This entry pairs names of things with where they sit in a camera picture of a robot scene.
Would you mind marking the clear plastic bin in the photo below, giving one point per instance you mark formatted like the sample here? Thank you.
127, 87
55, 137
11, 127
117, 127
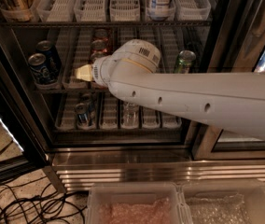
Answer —
134, 203
225, 201

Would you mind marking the left clear plastic bin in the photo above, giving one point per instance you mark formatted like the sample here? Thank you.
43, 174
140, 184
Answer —
134, 203

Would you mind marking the green soda can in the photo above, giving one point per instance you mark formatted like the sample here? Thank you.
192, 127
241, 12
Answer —
184, 61

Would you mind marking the open fridge door left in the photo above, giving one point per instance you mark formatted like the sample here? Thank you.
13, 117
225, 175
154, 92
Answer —
18, 155

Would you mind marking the blue pepsi can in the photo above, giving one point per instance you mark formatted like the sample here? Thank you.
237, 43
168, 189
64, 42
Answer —
39, 67
49, 50

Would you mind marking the rear blue pepsi can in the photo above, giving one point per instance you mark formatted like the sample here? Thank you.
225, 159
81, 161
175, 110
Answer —
49, 50

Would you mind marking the white blue can top shelf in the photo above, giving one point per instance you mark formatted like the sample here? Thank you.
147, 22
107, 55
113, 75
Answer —
158, 10

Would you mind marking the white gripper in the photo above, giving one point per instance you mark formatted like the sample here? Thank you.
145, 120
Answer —
99, 73

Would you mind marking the front blue pepsi can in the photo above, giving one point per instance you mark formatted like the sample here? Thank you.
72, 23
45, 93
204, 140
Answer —
39, 67

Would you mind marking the red coke can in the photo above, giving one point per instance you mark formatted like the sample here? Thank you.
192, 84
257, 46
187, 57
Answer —
101, 34
96, 55
99, 46

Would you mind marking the clear water bottle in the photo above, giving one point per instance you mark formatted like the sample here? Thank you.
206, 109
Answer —
130, 116

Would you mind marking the stainless steel fridge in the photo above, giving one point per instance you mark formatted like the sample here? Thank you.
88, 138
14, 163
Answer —
227, 36

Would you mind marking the rear blue can bottom shelf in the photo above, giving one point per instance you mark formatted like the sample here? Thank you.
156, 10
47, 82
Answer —
87, 99

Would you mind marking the yellow tall can top shelf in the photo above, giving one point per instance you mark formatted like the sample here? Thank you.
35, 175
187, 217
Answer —
17, 10

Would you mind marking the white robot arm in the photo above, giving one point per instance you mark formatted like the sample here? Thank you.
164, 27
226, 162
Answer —
234, 102

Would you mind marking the right clear plastic bin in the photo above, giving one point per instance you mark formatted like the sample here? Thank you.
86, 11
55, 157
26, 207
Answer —
225, 201

